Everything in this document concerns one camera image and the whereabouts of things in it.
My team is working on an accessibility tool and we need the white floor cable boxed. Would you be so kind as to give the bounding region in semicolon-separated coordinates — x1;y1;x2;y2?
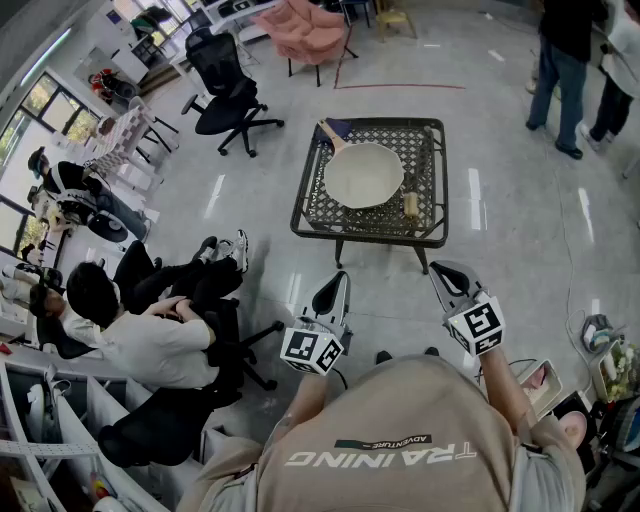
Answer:
549;169;596;366

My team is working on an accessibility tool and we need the blue chair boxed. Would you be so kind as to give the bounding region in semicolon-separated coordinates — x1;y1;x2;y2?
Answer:
339;0;374;29

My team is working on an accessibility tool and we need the white bag of flowers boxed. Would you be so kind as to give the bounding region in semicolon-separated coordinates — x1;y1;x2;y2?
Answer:
592;339;640;404

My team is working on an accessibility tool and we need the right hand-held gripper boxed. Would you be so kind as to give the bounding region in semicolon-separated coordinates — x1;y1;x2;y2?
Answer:
428;259;507;358

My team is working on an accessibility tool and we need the black framed window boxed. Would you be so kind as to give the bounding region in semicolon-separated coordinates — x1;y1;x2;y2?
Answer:
0;72;101;259

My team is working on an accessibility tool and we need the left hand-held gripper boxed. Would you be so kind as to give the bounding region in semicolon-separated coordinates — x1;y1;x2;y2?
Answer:
279;269;354;377

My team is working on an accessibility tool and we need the black swivel chair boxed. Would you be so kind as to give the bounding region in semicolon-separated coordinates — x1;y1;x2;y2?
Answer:
97;297;286;469

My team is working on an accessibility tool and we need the table with checkered cloth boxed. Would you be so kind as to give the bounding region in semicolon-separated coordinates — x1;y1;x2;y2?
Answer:
82;104;166;194

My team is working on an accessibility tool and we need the black lattice metal table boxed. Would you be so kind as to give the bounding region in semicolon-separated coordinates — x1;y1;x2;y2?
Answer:
289;117;450;275

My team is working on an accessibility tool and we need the dark blue cloth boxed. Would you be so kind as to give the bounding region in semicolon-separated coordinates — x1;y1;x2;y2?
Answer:
324;117;354;139

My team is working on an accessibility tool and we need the person's beige t-shirt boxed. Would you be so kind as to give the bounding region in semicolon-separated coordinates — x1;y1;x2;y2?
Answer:
177;354;586;512

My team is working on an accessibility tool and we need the white metal shelf rack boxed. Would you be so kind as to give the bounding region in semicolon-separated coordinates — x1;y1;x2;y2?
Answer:
0;344;201;512

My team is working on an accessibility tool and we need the yellow round side table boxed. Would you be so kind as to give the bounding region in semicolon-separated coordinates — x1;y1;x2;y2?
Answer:
374;7;419;44

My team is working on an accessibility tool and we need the white open box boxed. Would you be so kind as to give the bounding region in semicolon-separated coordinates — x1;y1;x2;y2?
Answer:
517;358;565;420

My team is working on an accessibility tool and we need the person's left forearm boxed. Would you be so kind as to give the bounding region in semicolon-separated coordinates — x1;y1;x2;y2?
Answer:
272;372;331;441

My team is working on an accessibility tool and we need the pink padded armchair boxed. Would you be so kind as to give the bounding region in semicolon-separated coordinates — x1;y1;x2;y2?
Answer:
249;0;360;87

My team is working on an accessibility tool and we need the cream frying pan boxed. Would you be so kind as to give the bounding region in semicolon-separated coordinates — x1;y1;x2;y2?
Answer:
317;118;405;210

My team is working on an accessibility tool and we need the grey handheld appliance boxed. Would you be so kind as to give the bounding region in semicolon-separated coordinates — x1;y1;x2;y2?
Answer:
582;313;614;354

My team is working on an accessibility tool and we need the black mesh office chair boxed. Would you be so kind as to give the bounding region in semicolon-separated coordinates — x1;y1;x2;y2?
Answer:
180;27;286;159

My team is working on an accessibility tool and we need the person's right forearm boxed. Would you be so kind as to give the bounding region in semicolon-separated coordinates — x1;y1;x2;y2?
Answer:
477;344;534;439

